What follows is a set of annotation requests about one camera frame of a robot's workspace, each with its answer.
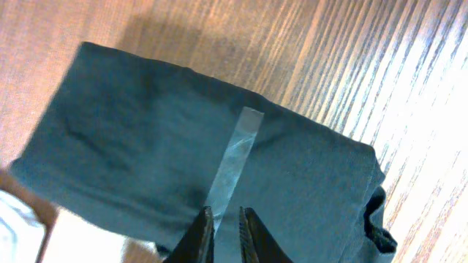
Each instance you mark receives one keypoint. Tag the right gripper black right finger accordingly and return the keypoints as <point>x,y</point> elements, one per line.
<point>257,243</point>

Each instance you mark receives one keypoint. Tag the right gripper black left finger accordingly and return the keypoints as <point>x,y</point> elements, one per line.
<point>197,244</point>

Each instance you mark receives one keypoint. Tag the clear plastic storage container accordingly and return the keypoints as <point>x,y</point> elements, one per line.
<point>22,233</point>

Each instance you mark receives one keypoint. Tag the black garment with tape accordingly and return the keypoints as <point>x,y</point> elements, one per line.
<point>139,147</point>

